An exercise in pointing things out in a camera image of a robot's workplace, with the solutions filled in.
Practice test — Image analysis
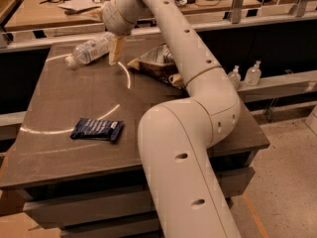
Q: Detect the clear plastic water bottle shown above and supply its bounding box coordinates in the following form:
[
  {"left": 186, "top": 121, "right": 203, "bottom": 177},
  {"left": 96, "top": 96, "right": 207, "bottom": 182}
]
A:
[{"left": 64, "top": 32, "right": 114, "bottom": 67}]

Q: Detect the small clear sanitizer bottle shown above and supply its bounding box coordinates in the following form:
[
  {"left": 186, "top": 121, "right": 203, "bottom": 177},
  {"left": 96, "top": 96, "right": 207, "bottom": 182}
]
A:
[
  {"left": 245, "top": 60, "right": 262, "bottom": 86},
  {"left": 228, "top": 65, "right": 241, "bottom": 88}
]

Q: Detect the wooden background desk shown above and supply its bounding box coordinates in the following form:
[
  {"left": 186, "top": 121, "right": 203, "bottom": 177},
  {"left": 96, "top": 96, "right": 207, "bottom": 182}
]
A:
[{"left": 4, "top": 0, "right": 264, "bottom": 33}]

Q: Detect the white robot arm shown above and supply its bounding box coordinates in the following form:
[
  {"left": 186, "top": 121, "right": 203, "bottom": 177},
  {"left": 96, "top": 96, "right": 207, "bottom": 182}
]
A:
[{"left": 102, "top": 0, "right": 241, "bottom": 238}]

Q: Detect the brown crumpled chip bag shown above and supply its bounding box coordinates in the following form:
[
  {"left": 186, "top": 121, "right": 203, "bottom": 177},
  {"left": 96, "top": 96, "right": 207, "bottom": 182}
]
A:
[{"left": 128, "top": 44, "right": 184, "bottom": 89}]

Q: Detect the small clear sanitizer bottle left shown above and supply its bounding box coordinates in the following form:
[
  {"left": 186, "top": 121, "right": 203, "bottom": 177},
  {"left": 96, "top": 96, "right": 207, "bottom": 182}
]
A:
[{"left": 228, "top": 65, "right": 241, "bottom": 88}]

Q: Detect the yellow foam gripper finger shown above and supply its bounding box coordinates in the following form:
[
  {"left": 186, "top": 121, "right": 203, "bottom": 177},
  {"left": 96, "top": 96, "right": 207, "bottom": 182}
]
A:
[
  {"left": 86, "top": 8, "right": 103, "bottom": 21},
  {"left": 109, "top": 36, "right": 126, "bottom": 65}
]

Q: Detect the small clear sanitizer bottle right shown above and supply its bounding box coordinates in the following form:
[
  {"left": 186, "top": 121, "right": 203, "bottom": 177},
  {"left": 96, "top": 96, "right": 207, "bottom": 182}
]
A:
[{"left": 245, "top": 60, "right": 262, "bottom": 86}]

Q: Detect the blue rxbar blueberry wrapper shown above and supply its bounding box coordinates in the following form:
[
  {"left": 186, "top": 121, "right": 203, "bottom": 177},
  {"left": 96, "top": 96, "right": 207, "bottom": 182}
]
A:
[{"left": 70, "top": 118, "right": 124, "bottom": 142}]

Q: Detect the grey drawer cabinet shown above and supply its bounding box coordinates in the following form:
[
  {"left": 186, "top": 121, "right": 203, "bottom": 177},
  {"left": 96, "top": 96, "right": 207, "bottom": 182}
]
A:
[{"left": 1, "top": 35, "right": 268, "bottom": 238}]

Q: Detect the metal railing frame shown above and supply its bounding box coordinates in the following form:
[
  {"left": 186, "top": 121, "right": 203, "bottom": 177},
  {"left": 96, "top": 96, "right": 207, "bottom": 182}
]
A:
[{"left": 0, "top": 0, "right": 316, "bottom": 53}]

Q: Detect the white paper sheet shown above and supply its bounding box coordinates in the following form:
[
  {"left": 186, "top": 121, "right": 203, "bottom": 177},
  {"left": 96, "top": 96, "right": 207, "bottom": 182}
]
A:
[{"left": 58, "top": 0, "right": 101, "bottom": 11}]

